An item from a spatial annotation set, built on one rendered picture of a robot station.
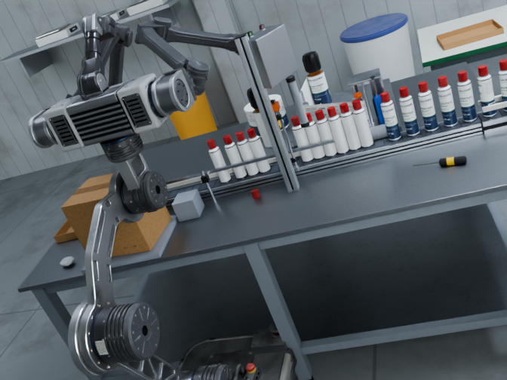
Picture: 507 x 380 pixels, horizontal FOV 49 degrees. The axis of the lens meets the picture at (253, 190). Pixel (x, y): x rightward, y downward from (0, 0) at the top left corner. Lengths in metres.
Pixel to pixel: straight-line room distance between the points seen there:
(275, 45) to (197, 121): 3.49
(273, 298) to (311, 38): 3.74
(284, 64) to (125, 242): 0.94
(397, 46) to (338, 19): 0.91
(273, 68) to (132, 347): 1.11
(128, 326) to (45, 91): 5.35
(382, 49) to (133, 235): 3.11
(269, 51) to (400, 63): 2.89
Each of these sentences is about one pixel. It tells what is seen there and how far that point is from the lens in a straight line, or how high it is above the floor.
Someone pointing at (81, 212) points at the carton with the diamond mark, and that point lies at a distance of 2.32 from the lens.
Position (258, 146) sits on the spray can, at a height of 1.01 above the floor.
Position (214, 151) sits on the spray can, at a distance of 2.43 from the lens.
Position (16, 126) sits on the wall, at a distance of 7.32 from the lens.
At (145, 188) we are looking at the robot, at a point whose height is 1.17.
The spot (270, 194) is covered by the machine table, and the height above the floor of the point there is 0.83.
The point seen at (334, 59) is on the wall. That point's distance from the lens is 5.69.
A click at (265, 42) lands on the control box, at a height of 1.45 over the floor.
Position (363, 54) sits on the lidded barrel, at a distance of 4.85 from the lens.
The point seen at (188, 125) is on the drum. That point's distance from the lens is 5.58.
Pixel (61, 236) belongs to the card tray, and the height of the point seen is 0.86.
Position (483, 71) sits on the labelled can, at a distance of 2.33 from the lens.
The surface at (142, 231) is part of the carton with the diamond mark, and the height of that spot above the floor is 0.94.
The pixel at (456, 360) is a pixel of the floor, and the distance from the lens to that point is 2.58.
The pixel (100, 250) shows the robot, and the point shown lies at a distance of 1.89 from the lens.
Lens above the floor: 1.87
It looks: 25 degrees down
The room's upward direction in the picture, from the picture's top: 21 degrees counter-clockwise
